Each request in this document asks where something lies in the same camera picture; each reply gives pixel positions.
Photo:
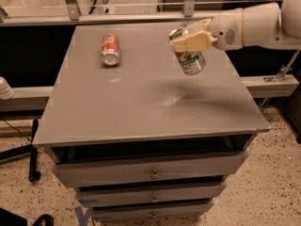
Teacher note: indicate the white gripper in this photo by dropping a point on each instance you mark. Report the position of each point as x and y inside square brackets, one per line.
[226, 31]

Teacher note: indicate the blue tape mark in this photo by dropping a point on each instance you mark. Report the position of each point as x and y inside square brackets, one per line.
[84, 216]

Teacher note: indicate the orange soda can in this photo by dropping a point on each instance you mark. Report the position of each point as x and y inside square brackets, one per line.
[110, 54]

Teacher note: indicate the black tripod leg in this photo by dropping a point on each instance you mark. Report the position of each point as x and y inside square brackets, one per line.
[34, 175]

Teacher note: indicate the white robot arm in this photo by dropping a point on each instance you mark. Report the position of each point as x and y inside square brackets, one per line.
[269, 25]

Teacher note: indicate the white cylinder at left edge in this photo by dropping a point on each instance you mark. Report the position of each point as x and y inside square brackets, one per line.
[6, 91]

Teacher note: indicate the grey drawer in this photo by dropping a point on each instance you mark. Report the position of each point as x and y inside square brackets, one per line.
[150, 169]
[151, 210]
[153, 194]

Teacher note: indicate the bottom grey drawer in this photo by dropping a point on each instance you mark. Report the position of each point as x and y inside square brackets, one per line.
[151, 210]

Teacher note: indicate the black object bottom left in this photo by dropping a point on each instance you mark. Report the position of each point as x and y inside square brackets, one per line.
[9, 219]

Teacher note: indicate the top grey drawer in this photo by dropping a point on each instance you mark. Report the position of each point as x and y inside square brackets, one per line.
[150, 169]

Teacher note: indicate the middle grey drawer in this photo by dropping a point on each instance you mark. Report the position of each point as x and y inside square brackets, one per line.
[153, 194]

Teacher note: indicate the grey drawer cabinet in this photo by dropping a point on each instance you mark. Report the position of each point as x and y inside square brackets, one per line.
[145, 106]

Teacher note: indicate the green white 7up can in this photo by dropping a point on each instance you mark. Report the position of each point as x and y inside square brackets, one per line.
[190, 62]

